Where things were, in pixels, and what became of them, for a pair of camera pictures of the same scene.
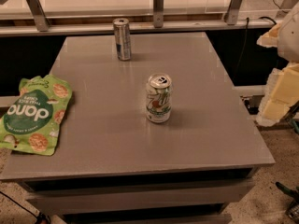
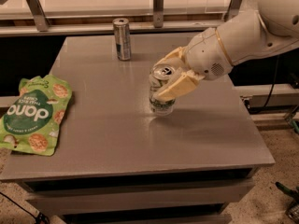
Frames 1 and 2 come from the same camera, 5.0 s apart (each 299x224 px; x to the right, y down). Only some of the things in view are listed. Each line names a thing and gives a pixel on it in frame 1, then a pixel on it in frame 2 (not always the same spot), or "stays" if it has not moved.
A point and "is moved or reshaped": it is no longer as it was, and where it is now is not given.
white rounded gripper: x=290 y=37 to x=206 y=56
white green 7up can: x=159 y=98 is moved or reshaped
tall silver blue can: x=122 y=38 stays
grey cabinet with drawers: x=114 y=166 stays
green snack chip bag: x=31 y=120 stays
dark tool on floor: x=292 y=211 stays
